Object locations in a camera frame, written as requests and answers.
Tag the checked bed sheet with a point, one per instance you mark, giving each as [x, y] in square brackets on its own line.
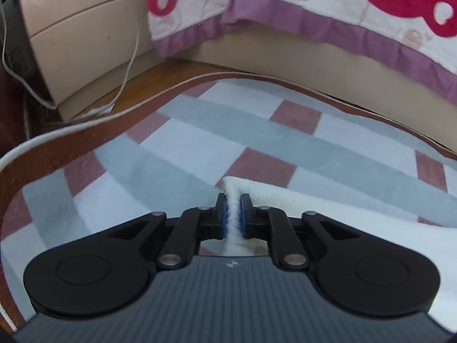
[214, 132]

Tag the beige bedside cabinet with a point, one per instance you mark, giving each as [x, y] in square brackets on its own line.
[78, 43]

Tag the beige upholstered headboard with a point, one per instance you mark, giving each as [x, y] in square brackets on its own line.
[321, 68]

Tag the white fluffy towel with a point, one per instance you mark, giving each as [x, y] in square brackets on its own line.
[357, 214]

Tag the cream bear print cover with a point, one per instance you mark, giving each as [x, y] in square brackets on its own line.
[321, 0]

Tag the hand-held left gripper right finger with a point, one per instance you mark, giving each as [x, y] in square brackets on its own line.
[244, 218]

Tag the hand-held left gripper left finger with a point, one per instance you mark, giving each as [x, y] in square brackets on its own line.
[223, 218]

